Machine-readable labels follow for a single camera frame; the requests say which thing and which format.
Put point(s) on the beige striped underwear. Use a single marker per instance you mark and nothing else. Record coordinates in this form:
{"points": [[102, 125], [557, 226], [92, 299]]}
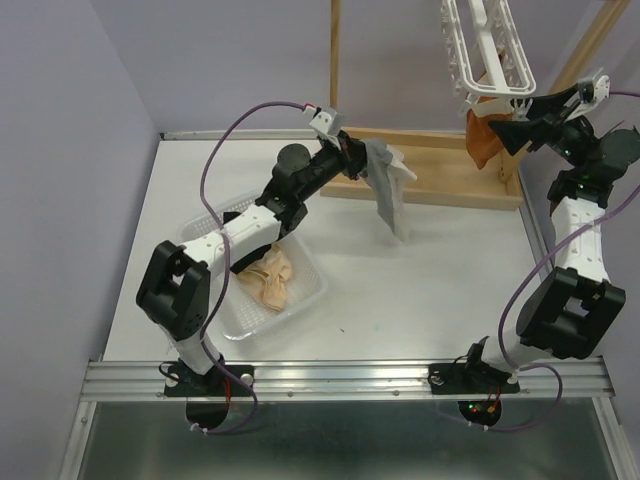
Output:
{"points": [[265, 280]]}

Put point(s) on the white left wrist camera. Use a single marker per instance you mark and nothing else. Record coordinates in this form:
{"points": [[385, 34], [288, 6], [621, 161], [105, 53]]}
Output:
{"points": [[325, 122]]}

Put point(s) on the wooden hanger stand frame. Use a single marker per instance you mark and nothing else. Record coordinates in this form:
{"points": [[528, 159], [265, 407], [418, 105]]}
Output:
{"points": [[445, 174]]}

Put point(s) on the grey underwear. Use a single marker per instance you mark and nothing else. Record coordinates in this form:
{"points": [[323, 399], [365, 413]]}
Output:
{"points": [[386, 173]]}

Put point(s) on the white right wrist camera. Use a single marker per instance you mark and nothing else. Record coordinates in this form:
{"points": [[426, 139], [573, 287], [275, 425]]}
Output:
{"points": [[593, 89]]}

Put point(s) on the white plastic clip hanger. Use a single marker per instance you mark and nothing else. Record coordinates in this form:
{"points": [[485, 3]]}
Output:
{"points": [[488, 67]]}

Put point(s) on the clear plastic basket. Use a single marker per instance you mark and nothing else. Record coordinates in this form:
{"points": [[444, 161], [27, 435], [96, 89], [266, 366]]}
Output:
{"points": [[240, 316]]}

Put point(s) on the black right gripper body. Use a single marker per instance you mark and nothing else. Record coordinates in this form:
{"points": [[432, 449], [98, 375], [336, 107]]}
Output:
{"points": [[569, 138]]}

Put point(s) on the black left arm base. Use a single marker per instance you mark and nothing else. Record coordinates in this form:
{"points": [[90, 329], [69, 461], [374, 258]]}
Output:
{"points": [[182, 382]]}

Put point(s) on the aluminium mounting rail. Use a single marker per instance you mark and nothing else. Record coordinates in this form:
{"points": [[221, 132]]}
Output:
{"points": [[299, 381]]}

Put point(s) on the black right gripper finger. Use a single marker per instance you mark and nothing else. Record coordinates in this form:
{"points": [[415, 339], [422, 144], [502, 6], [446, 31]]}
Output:
{"points": [[559, 105], [515, 135]]}

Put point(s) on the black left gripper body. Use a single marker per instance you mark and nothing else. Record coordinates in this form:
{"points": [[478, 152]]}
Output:
{"points": [[351, 169]]}

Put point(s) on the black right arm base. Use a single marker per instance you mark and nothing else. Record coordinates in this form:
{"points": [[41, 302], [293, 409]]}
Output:
{"points": [[455, 378]]}

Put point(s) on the black underwear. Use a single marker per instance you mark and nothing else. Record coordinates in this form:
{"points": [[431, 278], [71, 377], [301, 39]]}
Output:
{"points": [[229, 216]]}

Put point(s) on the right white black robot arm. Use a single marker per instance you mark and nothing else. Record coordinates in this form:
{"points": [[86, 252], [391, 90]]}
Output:
{"points": [[573, 307]]}

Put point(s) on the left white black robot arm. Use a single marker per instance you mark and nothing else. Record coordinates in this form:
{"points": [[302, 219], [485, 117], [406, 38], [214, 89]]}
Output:
{"points": [[175, 289]]}

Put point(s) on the orange underwear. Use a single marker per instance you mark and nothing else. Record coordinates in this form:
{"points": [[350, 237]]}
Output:
{"points": [[482, 143]]}

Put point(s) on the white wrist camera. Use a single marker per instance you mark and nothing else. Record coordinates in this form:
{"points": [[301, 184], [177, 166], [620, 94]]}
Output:
{"points": [[325, 122], [593, 89]]}

